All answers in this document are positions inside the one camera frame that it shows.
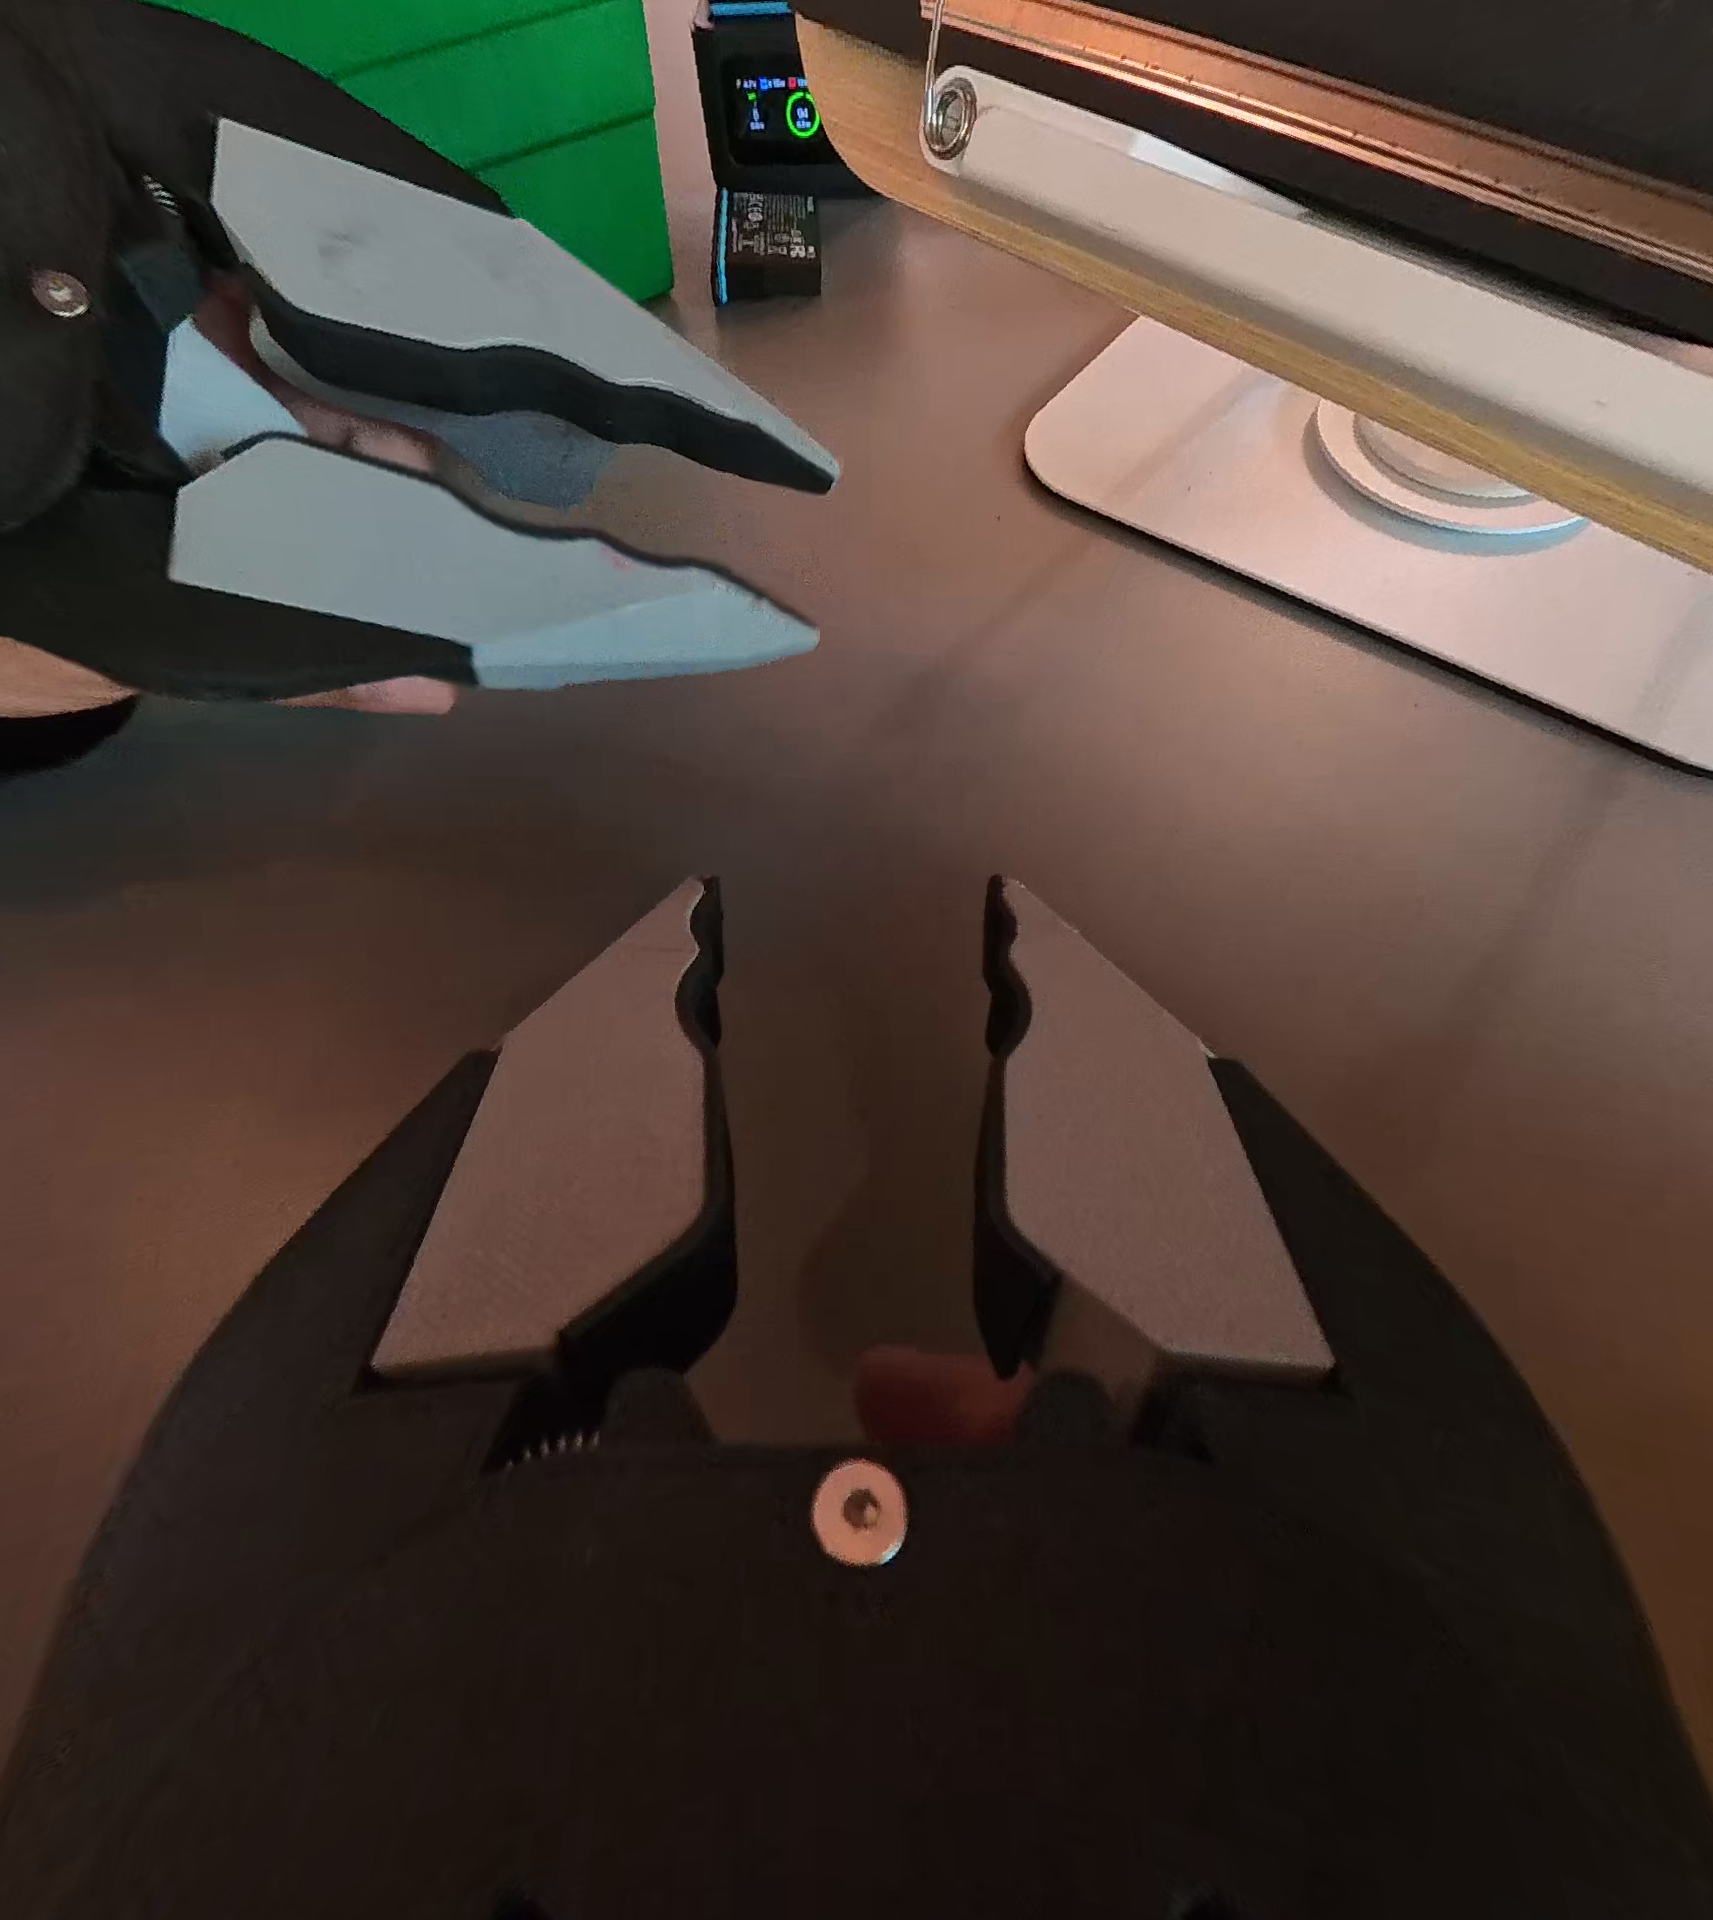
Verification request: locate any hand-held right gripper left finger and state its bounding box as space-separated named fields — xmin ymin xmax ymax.
xmin=369 ymin=877 xmax=741 ymax=1382

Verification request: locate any black charger with display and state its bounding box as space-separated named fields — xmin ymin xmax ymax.
xmin=690 ymin=0 xmax=861 ymax=200

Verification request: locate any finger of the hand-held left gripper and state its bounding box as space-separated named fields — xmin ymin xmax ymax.
xmin=200 ymin=121 xmax=842 ymax=501
xmin=165 ymin=433 xmax=823 ymax=701

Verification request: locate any black battery blue edge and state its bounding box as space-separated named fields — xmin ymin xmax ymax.
xmin=712 ymin=187 xmax=829 ymax=312

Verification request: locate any wooden book stand white base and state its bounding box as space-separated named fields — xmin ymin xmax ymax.
xmin=792 ymin=0 xmax=1713 ymax=781

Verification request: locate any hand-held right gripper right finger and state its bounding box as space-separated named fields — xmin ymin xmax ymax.
xmin=971 ymin=877 xmax=1340 ymax=1416

